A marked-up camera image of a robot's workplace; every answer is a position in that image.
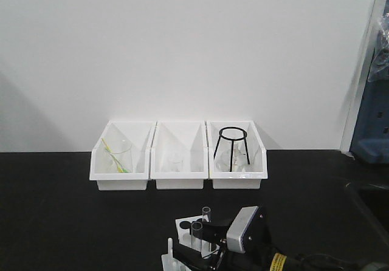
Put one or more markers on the clear glass test tube rear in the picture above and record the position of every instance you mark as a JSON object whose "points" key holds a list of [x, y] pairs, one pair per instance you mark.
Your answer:
{"points": [[206, 214]]}

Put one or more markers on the white test tube rack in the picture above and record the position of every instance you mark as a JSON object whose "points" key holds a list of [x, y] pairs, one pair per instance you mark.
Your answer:
{"points": [[183, 227]]}

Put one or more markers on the clear flask in right bin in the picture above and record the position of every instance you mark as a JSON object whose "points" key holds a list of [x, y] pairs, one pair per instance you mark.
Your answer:
{"points": [[223, 160]]}

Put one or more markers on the blue grey pegboard drying rack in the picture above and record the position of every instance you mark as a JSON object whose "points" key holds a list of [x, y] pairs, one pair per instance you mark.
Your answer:
{"points": [[370, 138]]}

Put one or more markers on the yellow green stirring rod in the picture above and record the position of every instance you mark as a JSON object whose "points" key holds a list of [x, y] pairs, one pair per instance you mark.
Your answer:
{"points": [[117, 158]]}

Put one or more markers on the clear glass test tube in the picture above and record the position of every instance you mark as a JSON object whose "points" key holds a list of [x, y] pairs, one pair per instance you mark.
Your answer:
{"points": [[196, 235], [206, 214]]}

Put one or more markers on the black lab sink basin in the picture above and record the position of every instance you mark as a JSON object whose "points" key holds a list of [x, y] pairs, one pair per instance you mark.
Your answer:
{"points": [[375, 197]]}

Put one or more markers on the clear plastic bag black pegs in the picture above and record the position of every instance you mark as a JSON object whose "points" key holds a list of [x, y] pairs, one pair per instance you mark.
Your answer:
{"points": [[379, 65]]}

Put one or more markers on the white middle storage bin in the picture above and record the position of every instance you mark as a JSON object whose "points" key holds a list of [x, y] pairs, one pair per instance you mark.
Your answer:
{"points": [[188, 138]]}

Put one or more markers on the clear beaker in middle bin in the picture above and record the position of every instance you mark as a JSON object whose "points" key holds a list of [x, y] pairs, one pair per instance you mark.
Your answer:
{"points": [[175, 162]]}

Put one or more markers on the white storage bin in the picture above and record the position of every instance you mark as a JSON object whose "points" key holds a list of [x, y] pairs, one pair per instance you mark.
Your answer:
{"points": [[253, 174], [188, 138], [121, 158]]}

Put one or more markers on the clear glass test tube front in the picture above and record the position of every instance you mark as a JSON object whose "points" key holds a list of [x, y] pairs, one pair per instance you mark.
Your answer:
{"points": [[196, 235]]}

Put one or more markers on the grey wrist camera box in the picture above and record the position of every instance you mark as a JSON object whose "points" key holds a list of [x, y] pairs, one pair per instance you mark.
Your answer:
{"points": [[237, 230]]}

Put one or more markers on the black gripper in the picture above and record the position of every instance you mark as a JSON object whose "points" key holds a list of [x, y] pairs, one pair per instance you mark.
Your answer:
{"points": [[257, 245]]}

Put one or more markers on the white left storage bin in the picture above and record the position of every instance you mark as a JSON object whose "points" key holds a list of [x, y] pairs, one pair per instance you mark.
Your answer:
{"points": [[121, 158]]}

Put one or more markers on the white right storage bin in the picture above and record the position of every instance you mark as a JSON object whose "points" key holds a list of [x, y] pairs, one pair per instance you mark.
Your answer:
{"points": [[253, 174]]}

